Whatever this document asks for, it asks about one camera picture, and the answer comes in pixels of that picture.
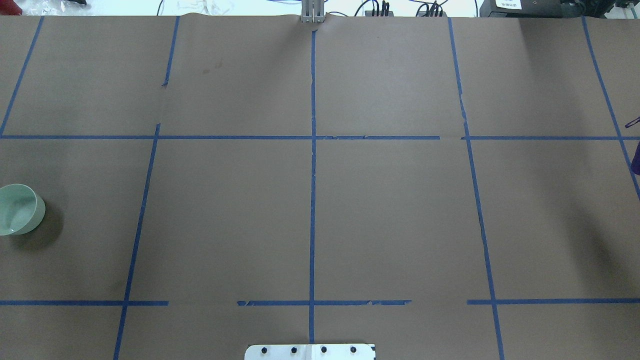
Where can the crumpled clear plastic bag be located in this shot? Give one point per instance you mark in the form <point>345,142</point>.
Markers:
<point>53,7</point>

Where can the white metal mounting plate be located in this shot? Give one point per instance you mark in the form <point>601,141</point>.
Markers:
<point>331,351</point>

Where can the light green cup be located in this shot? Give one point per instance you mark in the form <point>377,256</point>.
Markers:
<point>21,209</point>

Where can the purple microfiber cloth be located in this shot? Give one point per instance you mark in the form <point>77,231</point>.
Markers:
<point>635,162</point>

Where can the black device with label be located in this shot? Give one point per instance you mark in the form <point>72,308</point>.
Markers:
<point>553,9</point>

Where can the grey metal bracket post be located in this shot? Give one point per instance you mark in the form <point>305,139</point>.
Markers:
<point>313,11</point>

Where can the red object at corner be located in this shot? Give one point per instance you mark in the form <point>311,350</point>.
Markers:
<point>10,8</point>

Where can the black cable hub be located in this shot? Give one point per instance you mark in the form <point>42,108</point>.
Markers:
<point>376,9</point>

